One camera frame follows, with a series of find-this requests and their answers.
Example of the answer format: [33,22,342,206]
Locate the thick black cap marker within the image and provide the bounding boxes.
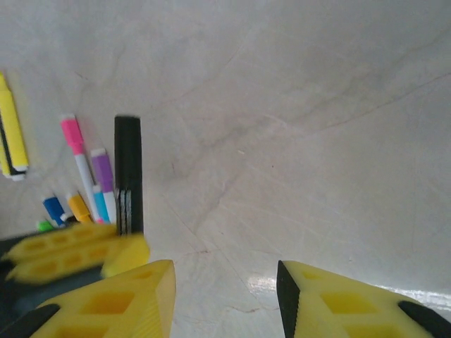
[113,115,144,237]

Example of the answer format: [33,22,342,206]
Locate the thin purple cap marker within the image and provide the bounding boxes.
[90,147,117,226]

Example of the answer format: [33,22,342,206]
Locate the thin light blue cap marker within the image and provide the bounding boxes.
[92,184,111,225]

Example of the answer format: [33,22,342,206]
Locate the thin orange cap marker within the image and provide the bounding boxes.
[66,192,93,225]

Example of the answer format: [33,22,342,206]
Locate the thin pink cap marker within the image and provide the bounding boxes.
[59,113,103,225]

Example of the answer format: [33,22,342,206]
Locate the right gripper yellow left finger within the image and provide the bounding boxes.
[0,259,176,338]

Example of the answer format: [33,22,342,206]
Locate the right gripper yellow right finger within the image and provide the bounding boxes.
[276,259,451,338]

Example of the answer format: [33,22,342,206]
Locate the black and yellow marker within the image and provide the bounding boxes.
[0,70,30,182]

